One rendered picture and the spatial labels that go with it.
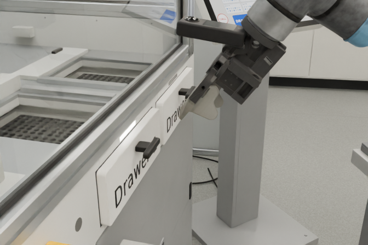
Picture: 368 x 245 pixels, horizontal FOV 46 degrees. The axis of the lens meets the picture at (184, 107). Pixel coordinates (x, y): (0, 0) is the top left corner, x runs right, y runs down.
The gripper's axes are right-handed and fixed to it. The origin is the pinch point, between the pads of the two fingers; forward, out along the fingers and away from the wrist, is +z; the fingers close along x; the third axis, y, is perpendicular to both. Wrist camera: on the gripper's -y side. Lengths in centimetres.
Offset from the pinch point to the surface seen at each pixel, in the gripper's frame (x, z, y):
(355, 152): 37, -1, 44
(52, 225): -27.9, 12.7, -4.9
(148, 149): -1.9, 10.7, -0.3
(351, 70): 300, 27, 101
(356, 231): 107, 50, 102
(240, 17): 80, -1, -2
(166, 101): 19.7, 11.7, -3.4
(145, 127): 5.4, 11.7, -3.4
